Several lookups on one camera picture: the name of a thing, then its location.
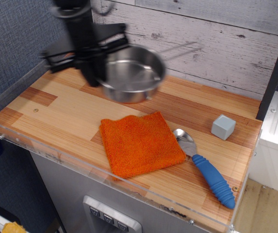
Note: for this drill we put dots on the orange folded cloth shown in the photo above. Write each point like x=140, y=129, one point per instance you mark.
x=137, y=145

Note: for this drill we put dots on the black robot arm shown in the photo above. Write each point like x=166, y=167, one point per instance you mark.
x=73, y=8

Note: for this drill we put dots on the white aluminium side unit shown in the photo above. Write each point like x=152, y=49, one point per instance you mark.
x=264, y=165

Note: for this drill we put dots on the clear acrylic table guard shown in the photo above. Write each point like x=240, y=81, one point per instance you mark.
x=58, y=116

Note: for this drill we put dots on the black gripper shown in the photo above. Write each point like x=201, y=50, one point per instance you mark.
x=83, y=42

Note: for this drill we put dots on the grey cube block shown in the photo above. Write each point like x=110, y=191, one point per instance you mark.
x=223, y=127

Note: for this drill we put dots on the yellow tape object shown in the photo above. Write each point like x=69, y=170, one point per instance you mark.
x=13, y=227

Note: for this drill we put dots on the spoon with blue handle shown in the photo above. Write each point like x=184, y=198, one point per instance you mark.
x=216, y=182

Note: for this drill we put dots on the stainless steel pot with handle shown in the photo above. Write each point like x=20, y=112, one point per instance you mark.
x=135, y=73

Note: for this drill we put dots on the silver button control panel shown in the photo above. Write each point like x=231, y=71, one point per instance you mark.
x=110, y=216

